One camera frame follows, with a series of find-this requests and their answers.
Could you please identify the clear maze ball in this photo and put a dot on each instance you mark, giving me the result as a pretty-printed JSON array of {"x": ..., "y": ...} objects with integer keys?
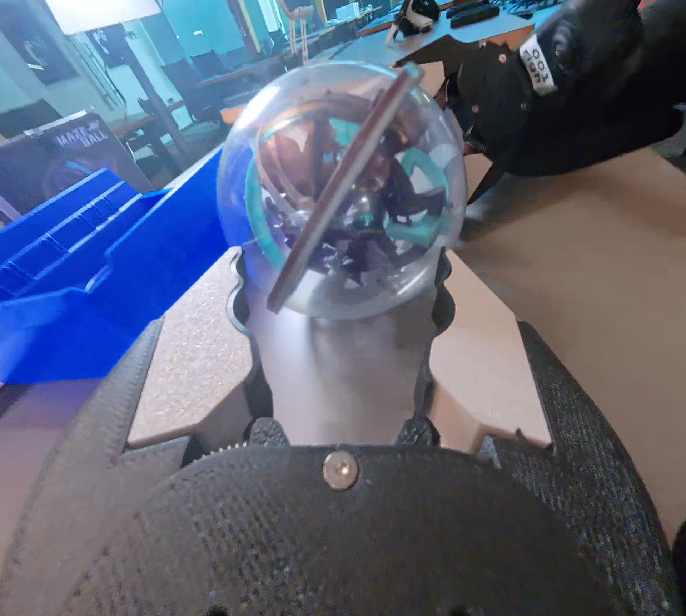
[{"x": 343, "y": 192}]

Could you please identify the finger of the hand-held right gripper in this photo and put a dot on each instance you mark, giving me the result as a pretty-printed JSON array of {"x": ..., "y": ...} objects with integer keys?
[{"x": 482, "y": 178}]

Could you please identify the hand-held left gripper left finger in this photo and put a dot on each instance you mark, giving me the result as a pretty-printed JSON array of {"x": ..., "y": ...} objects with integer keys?
[{"x": 188, "y": 369}]

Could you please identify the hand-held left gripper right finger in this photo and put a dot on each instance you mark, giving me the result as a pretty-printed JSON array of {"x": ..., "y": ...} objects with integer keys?
[{"x": 482, "y": 369}]

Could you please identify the person's right forearm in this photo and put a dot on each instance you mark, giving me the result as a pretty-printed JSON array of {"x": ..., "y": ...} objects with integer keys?
[{"x": 632, "y": 90}]

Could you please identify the wooden edged desk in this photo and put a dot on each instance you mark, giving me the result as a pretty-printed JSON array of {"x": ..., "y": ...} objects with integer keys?
[{"x": 450, "y": 31}]

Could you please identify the blue plastic tray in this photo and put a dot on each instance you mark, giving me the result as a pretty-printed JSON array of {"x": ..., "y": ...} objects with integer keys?
[{"x": 97, "y": 273}]

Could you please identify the maze ball box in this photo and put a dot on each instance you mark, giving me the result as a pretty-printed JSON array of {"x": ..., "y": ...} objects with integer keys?
[{"x": 64, "y": 155}]

